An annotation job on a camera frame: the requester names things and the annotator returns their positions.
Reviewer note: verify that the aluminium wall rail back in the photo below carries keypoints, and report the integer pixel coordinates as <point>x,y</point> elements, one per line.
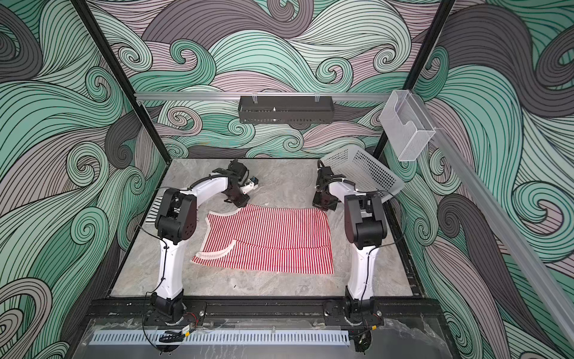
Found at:
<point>235,96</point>

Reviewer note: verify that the white slotted cable duct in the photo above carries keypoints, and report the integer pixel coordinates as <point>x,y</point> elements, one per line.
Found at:
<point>222,337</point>

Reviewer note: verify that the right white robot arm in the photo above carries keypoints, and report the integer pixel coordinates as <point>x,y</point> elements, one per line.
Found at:
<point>365,229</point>

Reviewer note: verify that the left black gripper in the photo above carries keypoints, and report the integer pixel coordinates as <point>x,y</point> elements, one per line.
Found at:
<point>241,203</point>

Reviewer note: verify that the clear plastic wall bin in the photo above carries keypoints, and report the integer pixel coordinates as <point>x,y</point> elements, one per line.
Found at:
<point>407,123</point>

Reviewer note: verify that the black perforated wall tray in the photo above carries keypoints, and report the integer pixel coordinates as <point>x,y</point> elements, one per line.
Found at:
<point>300,111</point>

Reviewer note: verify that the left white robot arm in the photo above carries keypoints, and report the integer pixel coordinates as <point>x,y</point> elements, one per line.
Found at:
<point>176,222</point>

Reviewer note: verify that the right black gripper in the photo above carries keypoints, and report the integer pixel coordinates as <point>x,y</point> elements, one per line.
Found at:
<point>317,203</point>

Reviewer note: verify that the white plastic laundry basket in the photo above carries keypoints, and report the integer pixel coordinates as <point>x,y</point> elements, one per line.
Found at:
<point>364,170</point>

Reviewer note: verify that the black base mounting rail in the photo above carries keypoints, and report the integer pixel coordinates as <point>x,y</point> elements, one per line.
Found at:
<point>328,310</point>

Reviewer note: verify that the aluminium wall rail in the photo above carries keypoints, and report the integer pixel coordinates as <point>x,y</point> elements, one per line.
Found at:
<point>545,285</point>
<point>235,96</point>

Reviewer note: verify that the black white striped tank top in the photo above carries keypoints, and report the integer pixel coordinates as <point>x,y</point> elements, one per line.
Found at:
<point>153,211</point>

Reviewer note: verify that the aluminium wall rail right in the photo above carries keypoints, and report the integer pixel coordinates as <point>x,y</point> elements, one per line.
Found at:
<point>545,285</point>

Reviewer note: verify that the red white striped tank top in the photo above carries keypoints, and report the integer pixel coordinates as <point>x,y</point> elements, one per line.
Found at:
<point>261,238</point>

